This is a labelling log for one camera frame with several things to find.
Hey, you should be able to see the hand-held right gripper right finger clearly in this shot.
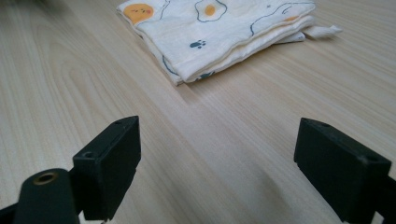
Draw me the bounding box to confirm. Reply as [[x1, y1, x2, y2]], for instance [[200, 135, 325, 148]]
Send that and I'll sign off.
[[293, 117, 392, 224]]

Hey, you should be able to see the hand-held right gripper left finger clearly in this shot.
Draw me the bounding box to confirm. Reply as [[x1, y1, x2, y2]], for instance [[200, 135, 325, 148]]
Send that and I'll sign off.
[[72, 116, 142, 222]]

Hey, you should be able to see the white printed cloth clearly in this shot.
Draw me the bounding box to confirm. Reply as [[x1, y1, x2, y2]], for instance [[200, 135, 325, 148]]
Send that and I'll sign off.
[[117, 0, 344, 87]]

